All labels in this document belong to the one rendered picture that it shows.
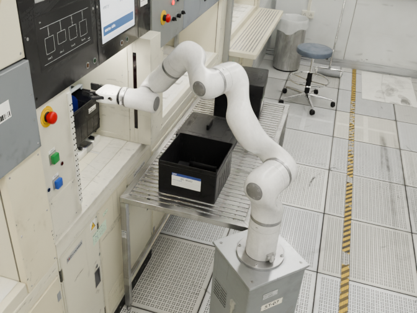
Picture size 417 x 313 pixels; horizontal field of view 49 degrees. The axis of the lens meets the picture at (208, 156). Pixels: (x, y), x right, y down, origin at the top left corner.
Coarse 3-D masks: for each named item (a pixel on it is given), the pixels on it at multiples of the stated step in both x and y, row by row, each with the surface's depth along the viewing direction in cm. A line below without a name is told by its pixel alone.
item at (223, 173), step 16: (176, 144) 221; (192, 144) 224; (208, 144) 221; (224, 144) 219; (160, 160) 201; (176, 160) 227; (192, 160) 229; (208, 160) 226; (224, 160) 204; (160, 176) 205; (176, 176) 202; (192, 176) 200; (208, 176) 197; (224, 176) 213; (176, 192) 207; (192, 192) 204; (208, 192) 201
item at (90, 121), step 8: (72, 88) 207; (80, 88) 212; (80, 96) 214; (80, 104) 215; (88, 104) 203; (96, 104) 210; (80, 112) 199; (88, 112) 205; (96, 112) 213; (80, 120) 201; (88, 120) 208; (96, 120) 215; (80, 128) 202; (88, 128) 209; (96, 128) 217; (80, 136) 205; (88, 136) 211
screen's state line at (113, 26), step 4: (132, 12) 184; (124, 16) 177; (128, 16) 181; (132, 16) 184; (116, 20) 171; (120, 20) 175; (124, 20) 178; (128, 20) 182; (112, 24) 169; (116, 24) 172; (120, 24) 176; (104, 28) 164; (108, 28) 166; (112, 28) 170; (116, 28) 173; (104, 32) 164; (108, 32) 167
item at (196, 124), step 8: (192, 112) 258; (192, 120) 250; (200, 120) 250; (208, 120) 251; (216, 120) 251; (224, 120) 252; (184, 128) 242; (192, 128) 242; (200, 128) 243; (208, 128) 242; (216, 128) 244; (224, 128) 245; (176, 136) 237; (200, 136) 236; (208, 136) 236; (216, 136) 237; (224, 136) 237; (232, 136) 238
